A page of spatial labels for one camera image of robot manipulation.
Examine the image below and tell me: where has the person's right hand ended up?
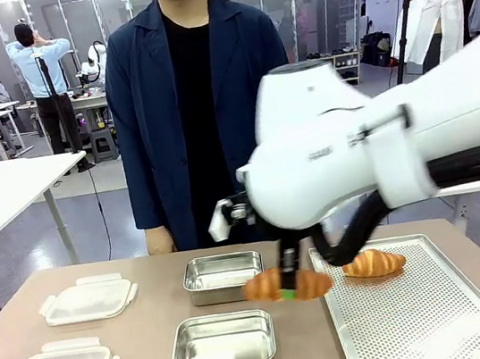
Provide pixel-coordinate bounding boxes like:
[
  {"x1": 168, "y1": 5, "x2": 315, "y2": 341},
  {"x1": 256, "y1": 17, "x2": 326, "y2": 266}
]
[{"x1": 143, "y1": 223, "x2": 177, "y2": 258}]

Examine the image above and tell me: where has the black tripod stand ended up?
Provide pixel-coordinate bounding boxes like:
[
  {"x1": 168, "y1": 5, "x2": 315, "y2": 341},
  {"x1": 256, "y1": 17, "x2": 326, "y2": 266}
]
[{"x1": 34, "y1": 49, "x2": 96, "y2": 178}]

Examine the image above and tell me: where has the grey plastic stool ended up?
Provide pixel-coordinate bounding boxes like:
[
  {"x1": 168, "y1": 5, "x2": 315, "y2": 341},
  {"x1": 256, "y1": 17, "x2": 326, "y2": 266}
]
[{"x1": 88, "y1": 127, "x2": 122, "y2": 164}]

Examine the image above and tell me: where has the standing man in blue shirt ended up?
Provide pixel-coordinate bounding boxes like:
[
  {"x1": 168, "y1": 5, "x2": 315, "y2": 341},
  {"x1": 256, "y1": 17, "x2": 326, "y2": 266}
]
[{"x1": 1, "y1": 14, "x2": 96, "y2": 182}]

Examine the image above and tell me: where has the person in navy coat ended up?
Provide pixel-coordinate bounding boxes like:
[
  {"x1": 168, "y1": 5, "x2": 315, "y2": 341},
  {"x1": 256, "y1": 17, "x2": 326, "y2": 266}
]
[{"x1": 91, "y1": 0, "x2": 316, "y2": 261}]

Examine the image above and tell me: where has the golden brown croissant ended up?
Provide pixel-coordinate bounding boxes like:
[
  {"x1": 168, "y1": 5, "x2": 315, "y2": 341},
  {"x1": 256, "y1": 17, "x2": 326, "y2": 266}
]
[
  {"x1": 240, "y1": 259, "x2": 336, "y2": 311},
  {"x1": 340, "y1": 244, "x2": 409, "y2": 283}
]

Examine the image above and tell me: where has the mannequin with white shirt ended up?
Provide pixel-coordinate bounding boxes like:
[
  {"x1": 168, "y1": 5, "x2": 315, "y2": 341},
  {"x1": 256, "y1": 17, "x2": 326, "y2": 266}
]
[{"x1": 383, "y1": 0, "x2": 475, "y2": 79}]

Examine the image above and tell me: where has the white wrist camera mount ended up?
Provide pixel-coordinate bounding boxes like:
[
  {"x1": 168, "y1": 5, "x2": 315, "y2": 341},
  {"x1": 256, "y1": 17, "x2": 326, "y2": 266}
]
[{"x1": 204, "y1": 194, "x2": 260, "y2": 245}]

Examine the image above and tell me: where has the perforated metal baking tray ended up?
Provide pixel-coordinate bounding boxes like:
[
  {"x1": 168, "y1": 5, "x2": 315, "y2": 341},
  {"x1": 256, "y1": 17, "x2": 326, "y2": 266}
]
[{"x1": 307, "y1": 222, "x2": 480, "y2": 359}]

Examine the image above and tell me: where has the black corrugated cable hose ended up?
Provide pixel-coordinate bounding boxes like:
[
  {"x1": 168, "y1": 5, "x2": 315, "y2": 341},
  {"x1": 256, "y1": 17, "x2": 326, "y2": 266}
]
[{"x1": 305, "y1": 188, "x2": 398, "y2": 271}]

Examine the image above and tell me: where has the white shoe shelf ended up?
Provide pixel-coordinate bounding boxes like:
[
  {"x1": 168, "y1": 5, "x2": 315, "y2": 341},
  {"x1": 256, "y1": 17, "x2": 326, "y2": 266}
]
[{"x1": 321, "y1": 49, "x2": 366, "y2": 90}]

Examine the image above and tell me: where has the black light stand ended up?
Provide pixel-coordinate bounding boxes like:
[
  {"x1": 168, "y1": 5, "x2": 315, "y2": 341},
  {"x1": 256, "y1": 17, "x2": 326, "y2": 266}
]
[{"x1": 383, "y1": 0, "x2": 428, "y2": 87}]

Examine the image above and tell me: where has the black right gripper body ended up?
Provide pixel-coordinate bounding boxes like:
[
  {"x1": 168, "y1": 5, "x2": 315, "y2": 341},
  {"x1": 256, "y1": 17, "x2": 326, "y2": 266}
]
[{"x1": 274, "y1": 222, "x2": 316, "y2": 273}]

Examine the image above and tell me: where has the white side table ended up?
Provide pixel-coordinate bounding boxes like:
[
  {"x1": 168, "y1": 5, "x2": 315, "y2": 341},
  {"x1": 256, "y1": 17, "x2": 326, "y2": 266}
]
[{"x1": 0, "y1": 146, "x2": 104, "y2": 276}]

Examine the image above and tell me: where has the rectangular stainless steel container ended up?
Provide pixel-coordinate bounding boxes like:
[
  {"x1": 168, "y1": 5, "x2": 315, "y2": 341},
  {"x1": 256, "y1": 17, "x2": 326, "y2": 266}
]
[
  {"x1": 164, "y1": 305, "x2": 280, "y2": 359},
  {"x1": 179, "y1": 247, "x2": 269, "y2": 310}
]

